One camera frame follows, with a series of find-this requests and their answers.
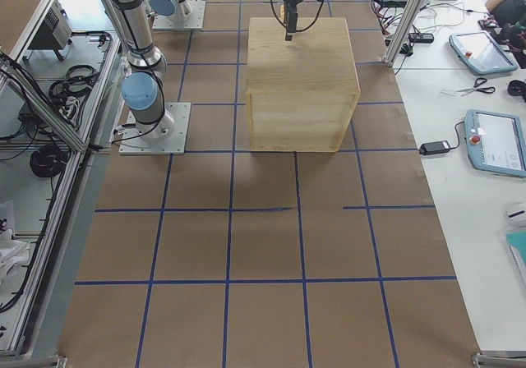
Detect aluminium side frame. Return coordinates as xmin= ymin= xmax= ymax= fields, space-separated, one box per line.
xmin=1 ymin=0 xmax=121 ymax=361

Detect white computer mouse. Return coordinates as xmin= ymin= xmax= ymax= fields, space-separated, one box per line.
xmin=505 ymin=202 xmax=526 ymax=227

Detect black handled scissors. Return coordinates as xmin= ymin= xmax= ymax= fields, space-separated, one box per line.
xmin=457 ymin=77 xmax=496 ymax=96

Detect seated person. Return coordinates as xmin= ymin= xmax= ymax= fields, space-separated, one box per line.
xmin=485 ymin=0 xmax=525 ymax=26

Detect black power adapter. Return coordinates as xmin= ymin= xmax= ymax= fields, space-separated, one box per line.
xmin=418 ymin=140 xmax=451 ymax=156

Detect aluminium frame post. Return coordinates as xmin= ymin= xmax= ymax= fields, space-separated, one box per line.
xmin=384 ymin=0 xmax=424 ymax=67

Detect grey control box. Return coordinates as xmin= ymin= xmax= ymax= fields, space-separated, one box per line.
xmin=29 ymin=0 xmax=72 ymax=61

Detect near blue teach pendant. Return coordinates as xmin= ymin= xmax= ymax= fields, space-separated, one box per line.
xmin=464 ymin=109 xmax=525 ymax=178

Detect coiled black cable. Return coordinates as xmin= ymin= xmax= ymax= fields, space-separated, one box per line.
xmin=30 ymin=145 xmax=67 ymax=179

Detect teal notebook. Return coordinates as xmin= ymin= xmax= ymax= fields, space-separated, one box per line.
xmin=506 ymin=231 xmax=526 ymax=279

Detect blue teach pendant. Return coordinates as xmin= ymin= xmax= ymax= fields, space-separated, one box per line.
xmin=464 ymin=109 xmax=525 ymax=178
xmin=449 ymin=31 xmax=519 ymax=75

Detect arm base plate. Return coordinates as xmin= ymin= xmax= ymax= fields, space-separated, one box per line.
xmin=150 ymin=0 xmax=206 ymax=31
xmin=118 ymin=102 xmax=191 ymax=155

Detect wooden drawer cabinet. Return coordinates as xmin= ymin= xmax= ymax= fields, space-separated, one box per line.
xmin=246 ymin=17 xmax=360 ymax=152

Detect far blue teach pendant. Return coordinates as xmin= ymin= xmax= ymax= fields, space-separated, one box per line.
xmin=449 ymin=31 xmax=519 ymax=75

